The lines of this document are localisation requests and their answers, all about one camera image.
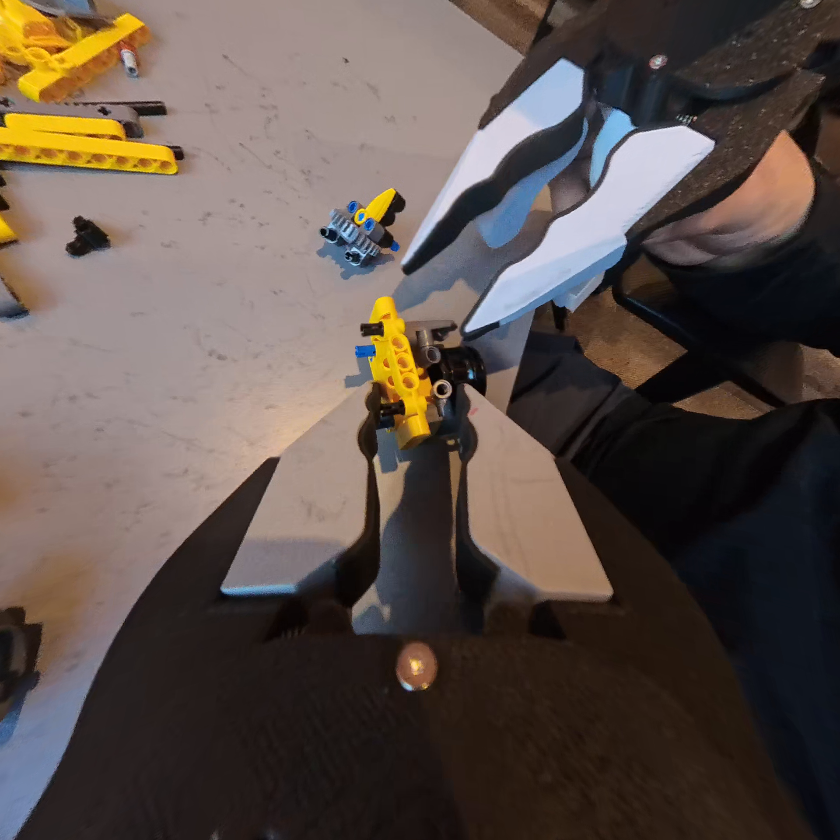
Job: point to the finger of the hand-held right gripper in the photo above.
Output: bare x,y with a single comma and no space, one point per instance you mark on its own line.
499,151
590,236

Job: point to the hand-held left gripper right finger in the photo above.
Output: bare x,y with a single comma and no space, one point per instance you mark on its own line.
531,518

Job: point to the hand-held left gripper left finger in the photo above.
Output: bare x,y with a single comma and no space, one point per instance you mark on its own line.
308,512

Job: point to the grey gear brick assembly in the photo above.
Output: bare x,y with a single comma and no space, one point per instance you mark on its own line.
354,229

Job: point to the yellow black wheel brick assembly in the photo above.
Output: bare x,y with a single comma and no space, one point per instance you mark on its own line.
400,367

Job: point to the person's right forearm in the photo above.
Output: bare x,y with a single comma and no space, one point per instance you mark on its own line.
787,295

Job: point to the grey desk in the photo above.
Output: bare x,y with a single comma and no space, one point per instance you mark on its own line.
229,394

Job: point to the person's right hand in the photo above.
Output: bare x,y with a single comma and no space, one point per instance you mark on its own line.
741,216

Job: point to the black office chair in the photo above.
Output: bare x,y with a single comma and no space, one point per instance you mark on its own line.
709,367

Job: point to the small black connector brick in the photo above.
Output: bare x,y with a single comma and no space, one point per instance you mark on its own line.
85,237

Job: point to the grey toothed rack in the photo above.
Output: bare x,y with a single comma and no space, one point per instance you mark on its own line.
10,298
65,111

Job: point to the small grey red axle pin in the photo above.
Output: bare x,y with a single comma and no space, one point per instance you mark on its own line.
129,60

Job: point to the long yellow holed beam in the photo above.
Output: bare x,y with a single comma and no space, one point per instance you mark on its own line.
85,157

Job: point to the pile of toy building bricks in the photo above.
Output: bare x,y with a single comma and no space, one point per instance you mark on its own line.
79,59

